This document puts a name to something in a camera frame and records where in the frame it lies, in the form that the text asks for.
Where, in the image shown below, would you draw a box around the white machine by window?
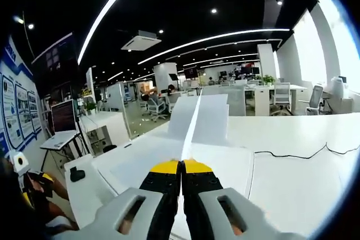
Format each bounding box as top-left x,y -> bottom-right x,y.
328,75 -> 352,98

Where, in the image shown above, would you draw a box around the white paper stack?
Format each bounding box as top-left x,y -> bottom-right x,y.
168,93 -> 230,143

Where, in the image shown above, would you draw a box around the narrow window with blinds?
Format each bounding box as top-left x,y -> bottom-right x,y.
293,9 -> 329,84

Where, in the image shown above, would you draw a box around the ceiling air conditioner unit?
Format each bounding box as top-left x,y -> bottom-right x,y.
120,29 -> 163,52

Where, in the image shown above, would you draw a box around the person's dark clothing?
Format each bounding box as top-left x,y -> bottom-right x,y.
0,155 -> 49,240

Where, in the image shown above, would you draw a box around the open laptop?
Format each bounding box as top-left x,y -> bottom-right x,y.
40,99 -> 81,150

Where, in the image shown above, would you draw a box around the white standing laptop desk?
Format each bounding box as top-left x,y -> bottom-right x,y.
40,132 -> 86,168

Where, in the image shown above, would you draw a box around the mesh back office chair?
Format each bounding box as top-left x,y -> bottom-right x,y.
304,84 -> 325,116

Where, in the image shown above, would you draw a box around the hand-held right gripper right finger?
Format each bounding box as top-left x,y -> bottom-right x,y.
181,159 -> 306,240

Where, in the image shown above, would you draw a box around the blue white wall poster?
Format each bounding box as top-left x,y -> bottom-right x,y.
0,36 -> 43,152

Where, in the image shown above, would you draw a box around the black printer cable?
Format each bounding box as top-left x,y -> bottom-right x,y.
254,142 -> 360,160

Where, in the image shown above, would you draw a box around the white office chair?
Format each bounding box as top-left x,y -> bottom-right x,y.
271,82 -> 292,116
146,94 -> 168,121

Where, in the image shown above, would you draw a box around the person's white shorts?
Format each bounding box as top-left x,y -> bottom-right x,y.
44,216 -> 74,234

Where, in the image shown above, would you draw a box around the person's leg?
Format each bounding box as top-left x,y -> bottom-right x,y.
47,179 -> 81,231

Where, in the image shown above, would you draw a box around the wide window with blinds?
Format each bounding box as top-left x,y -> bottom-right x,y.
316,0 -> 360,92

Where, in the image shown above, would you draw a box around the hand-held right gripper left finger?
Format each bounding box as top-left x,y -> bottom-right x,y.
53,160 -> 181,240

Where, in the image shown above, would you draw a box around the large dark wall screen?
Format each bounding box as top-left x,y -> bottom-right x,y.
30,31 -> 80,96

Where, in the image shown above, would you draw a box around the curved ceiling light strip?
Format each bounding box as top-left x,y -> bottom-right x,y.
137,28 -> 291,65
76,0 -> 150,65

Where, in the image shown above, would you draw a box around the person's left hand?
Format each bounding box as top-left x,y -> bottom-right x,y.
30,179 -> 45,197

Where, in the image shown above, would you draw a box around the green potted plant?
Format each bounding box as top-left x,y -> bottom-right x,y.
84,101 -> 97,115
261,74 -> 277,87

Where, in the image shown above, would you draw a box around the small black object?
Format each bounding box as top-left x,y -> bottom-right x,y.
69,166 -> 86,183

